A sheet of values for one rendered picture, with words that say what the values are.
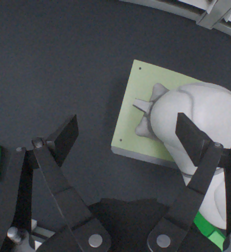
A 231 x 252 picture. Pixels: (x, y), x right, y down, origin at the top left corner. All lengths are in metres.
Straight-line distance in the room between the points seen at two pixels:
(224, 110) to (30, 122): 0.78
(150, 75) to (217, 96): 0.29
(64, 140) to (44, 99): 0.64
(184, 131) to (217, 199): 0.23
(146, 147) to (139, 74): 0.24
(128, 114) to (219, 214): 0.37
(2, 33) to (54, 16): 0.33
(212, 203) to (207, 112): 0.21
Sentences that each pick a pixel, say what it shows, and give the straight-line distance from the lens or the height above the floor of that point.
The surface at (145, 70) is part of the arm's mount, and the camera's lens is 0.52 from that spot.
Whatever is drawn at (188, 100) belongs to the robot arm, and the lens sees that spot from 0.27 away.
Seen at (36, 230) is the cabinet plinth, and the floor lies 0.04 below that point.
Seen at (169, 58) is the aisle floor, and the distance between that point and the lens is 0.80.
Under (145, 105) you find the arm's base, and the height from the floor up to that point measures 0.25.
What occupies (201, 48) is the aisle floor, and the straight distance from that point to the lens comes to 0.90.
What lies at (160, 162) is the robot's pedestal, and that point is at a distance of 0.54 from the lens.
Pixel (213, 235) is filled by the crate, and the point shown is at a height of 0.20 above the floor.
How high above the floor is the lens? 0.70
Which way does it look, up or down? 87 degrees down
